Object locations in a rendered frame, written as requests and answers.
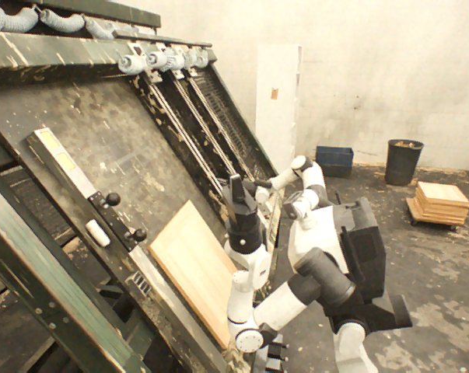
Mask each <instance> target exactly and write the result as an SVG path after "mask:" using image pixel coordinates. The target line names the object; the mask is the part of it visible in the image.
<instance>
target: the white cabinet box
mask: <svg viewBox="0 0 469 373"><path fill-rule="evenodd" d="M302 60H303V45H300V44H258V49H257V109H256V137H257V139H258V141H259V142H260V143H261V146H262V147H263V149H264V150H265V152H266V155H268V157H269V159H270V160H271V162H272V164H273V165H274V167H275V168H276V170H277V173H278V174H279V175H280V174H282V173H283V171H284V170H286V169H287V168H289V167H290V166H291V165H292V161H293V160H294V154H295V143H296V124H297V113H298V102H299V82H300V72H301V71H302V69H301V61H302Z"/></svg>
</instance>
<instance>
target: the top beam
mask: <svg viewBox="0 0 469 373"><path fill-rule="evenodd" d="M127 43H130V42H120V41H109V40H90V39H79V38H70V37H49V36H39V35H29V34H19V33H9V32H0V87H1V86H10V85H26V84H35V82H52V81H61V80H70V79H78V78H95V77H103V76H112V75H127V74H126V73H124V72H122V71H120V69H119V67H118V62H119V59H120V58H119V56H118V55H117V53H116V51H115V50H116V49H117V50H118V52H119V53H120V55H121V56H122V57H123V56H125V55H130V56H132V55H133V53H132V52H131V50H130V49H129V47H128V45H127ZM137 44H139V43H137ZM139 45H141V46H142V49H143V50H144V51H147V53H150V52H159V50H157V48H156V45H160V44H139ZM205 51H206V53H207V55H208V56H206V57H207V59H208V63H207V64H206V67H207V66H208V64H211V63H215V62H216V61H217V60H218V58H217V57H216V56H215V54H214V52H213V51H212V50H210V49H206V50H205Z"/></svg>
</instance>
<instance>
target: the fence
mask: <svg viewBox="0 0 469 373"><path fill-rule="evenodd" d="M45 131H47V132H48V133H49V134H51V137H52V138H53V139H54V140H55V141H56V143H57V144H58V146H59V147H57V148H53V149H51V147H49V146H48V145H47V143H46V142H45V141H44V139H43V138H42V137H41V135H40V133H43V132H45ZM26 140H27V141H28V142H29V143H30V145H31V146H33V148H34V149H35V150H36V151H37V153H38V154H39V156H40V157H41V158H42V160H43V161H44V162H45V164H46V165H47V167H48V168H49V169H51V171H52V172H53V174H54V175H55V176H56V177H57V179H58V180H59V181H60V183H61V184H62V185H63V187H64V188H65V189H66V191H67V192H69V194H70V195H71V196H72V198H73V199H74V200H75V202H76V203H77V204H78V205H79V206H80V209H81V210H82V211H83V213H84V214H85V215H87V217H88V218H89V220H90V221H92V220H93V219H94V220H95V221H96V223H97V224H98V225H99V226H100V228H101V229H102V231H103V233H106V235H107V236H108V237H109V240H110V242H109V245H110V247H111V248H112V249H113V250H114V252H115V253H116V254H117V255H118V256H119V258H120V259H121V260H123V263H124V264H125V266H126V267H127V268H128V269H129V270H130V271H131V273H134V272H135V271H137V270H138V272H139V273H141V274H142V276H143V277H144V278H145V280H146V281H147V283H148V284H149V285H150V287H151V289H150V290H149V292H148V294H149V296H150V297H151V299H152V300H153V301H154V302H155V304H156V305H157V307H159V308H160V309H161V311H162V312H163V313H164V315H165V316H166V318H167V319H168V320H169V321H170V323H171V324H172V325H173V327H174V328H175V329H176V330H177V331H178V332H179V334H180V335H181V336H182V338H183V339H184V341H185V342H186V343H187V345H188V346H189V347H190V348H191V349H192V350H193V352H194V353H195V354H196V355H197V357H198V358H199V360H200V361H201V362H202V364H203V365H204V366H205V367H206V368H207V369H208V372H209V373H225V372H226V365H227V363H226V361H225V360H224V358H223V357H222V355H221V354H220V353H219V351H218V350H217V349H216V347H215V346H214V344H213V343H211V341H210V340H209V339H208V338H207V336H206V335H205V333H204V332H203V330H202V329H201V327H200V326H199V325H198V324H197V323H196V321H195V320H194V319H193V318H192V317H191V314H190V313H189V312H188V310H186V309H185V307H184V306H183V304H182V303H181V302H180V300H179V299H178V297H177V296H176V295H175V294H174V293H173V291H172V290H171V289H170V287H169V286H168V285H167V283H166V282H165V281H164V279H163V277H162V276H161V275H160V273H159V272H157V270H156V269H155V268H154V266H153V265H152V264H151V263H150V261H149V259H148V258H147V256H146V255H145V254H144V253H143V252H142V250H141V249H139V247H138V246H136V247H135V248H134V249H133V250H132V251H131V252H130V253H129V252H128V251H127V250H126V249H125V248H124V247H123V245H121V243H120V241H119V240H118V239H117V237H116V236H115V235H114V233H113V232H112V231H111V230H110V229H109V227H108V225H107V223H106V222H105V221H103V219H102V218H101V217H100V216H99V215H98V213H97V212H96V211H95V209H94V207H93V206H92V205H91V203H90V202H89V201H88V200H87V198H88V197H90V196H91V195H93V194H94V193H96V189H95V188H94V187H93V185H92V184H91V182H90V181H88V179H87V178H85V176H84V175H83V174H82V171H81V170H80V168H79V167H78V166H77V165H76V164H75V162H74V161H73V160H72V158H71V157H70V155H69V154H68V153H67V152H66V151H65V149H64V148H63V147H62V145H61V144H60V142H59V141H58V140H57V138H56V137H55V136H54V134H53V133H52V131H51V130H49V128H48V127H46V128H44V129H40V130H37V131H34V132H33V133H31V134H29V135H28V136H27V138H26ZM62 152H64V153H65V155H66V157H67V158H69V160H70V161H71V162H72V164H73V165H74V167H75V168H73V169H70V170H67V169H66V168H65V167H64V165H63V164H62V163H61V161H60V160H59V159H58V157H57V155H60V154H61V153H62Z"/></svg>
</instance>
